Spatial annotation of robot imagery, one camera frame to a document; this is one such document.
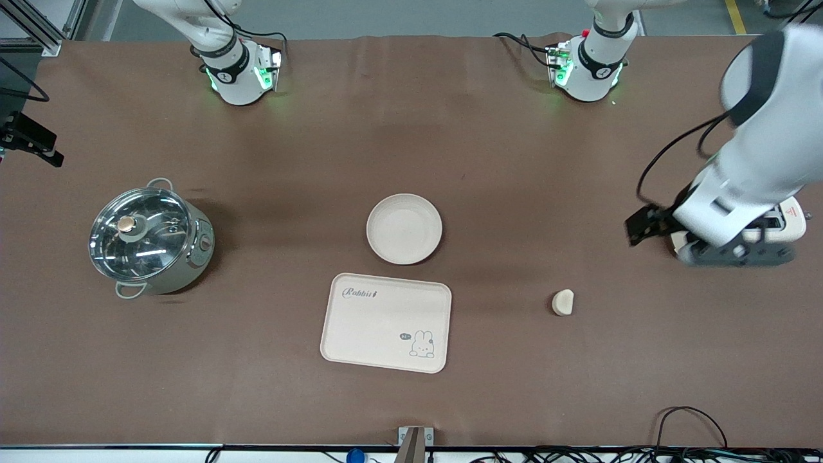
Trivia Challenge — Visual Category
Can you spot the cream round plate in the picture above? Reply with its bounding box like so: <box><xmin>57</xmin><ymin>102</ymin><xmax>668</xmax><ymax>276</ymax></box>
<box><xmin>366</xmin><ymin>193</ymin><xmax>444</xmax><ymax>266</ymax></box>

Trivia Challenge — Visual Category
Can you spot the cream tray with rabbit print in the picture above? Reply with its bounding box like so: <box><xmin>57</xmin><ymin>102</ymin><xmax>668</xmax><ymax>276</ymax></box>
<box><xmin>320</xmin><ymin>273</ymin><xmax>453</xmax><ymax>374</ymax></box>

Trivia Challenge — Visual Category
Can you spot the cream two-slot toaster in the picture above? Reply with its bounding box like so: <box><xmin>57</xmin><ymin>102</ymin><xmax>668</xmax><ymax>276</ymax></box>
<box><xmin>670</xmin><ymin>195</ymin><xmax>808</xmax><ymax>259</ymax></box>

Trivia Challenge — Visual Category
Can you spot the glass pot lid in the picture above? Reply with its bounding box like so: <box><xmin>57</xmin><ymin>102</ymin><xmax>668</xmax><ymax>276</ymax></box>
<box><xmin>89</xmin><ymin>187</ymin><xmax>194</xmax><ymax>282</ymax></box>

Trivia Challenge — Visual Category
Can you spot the pale green electric pot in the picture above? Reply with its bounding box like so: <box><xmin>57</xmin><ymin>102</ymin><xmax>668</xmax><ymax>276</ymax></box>
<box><xmin>89</xmin><ymin>178</ymin><xmax>216</xmax><ymax>300</ymax></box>

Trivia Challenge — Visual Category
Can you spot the brown table cover mat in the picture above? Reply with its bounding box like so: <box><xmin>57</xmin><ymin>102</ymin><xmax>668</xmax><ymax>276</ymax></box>
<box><xmin>0</xmin><ymin>32</ymin><xmax>823</xmax><ymax>448</ymax></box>

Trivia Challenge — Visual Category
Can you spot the aluminium frame profile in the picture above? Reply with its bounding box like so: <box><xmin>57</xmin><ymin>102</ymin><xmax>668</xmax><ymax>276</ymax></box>
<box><xmin>0</xmin><ymin>0</ymin><xmax>89</xmax><ymax>56</ymax></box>

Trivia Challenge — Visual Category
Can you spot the black looped cable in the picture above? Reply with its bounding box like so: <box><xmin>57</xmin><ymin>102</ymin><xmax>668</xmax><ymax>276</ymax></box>
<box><xmin>654</xmin><ymin>406</ymin><xmax>729</xmax><ymax>451</ymax></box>

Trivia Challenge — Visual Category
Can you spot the black left arm base cable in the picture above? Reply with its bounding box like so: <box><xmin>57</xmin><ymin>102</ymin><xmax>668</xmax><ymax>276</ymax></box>
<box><xmin>493</xmin><ymin>32</ymin><xmax>556</xmax><ymax>69</ymax></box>

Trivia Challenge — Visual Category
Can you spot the black arm base cable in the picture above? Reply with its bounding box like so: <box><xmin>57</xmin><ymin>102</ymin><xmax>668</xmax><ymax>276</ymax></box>
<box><xmin>233</xmin><ymin>24</ymin><xmax>289</xmax><ymax>51</ymax></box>
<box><xmin>493</xmin><ymin>32</ymin><xmax>556</xmax><ymax>69</ymax></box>

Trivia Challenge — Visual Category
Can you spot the black tangled cable bundle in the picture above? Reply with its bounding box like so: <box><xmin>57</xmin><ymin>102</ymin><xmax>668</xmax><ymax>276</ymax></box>
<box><xmin>468</xmin><ymin>446</ymin><xmax>823</xmax><ymax>463</ymax></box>

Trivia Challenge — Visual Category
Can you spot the black right arm base cable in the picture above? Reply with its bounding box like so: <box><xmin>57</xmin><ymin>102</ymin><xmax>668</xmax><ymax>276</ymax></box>
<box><xmin>233</xmin><ymin>24</ymin><xmax>289</xmax><ymax>51</ymax></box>

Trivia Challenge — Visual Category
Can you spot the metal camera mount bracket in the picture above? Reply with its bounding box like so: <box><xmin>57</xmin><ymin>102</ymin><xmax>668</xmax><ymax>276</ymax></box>
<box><xmin>397</xmin><ymin>426</ymin><xmax>435</xmax><ymax>463</ymax></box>

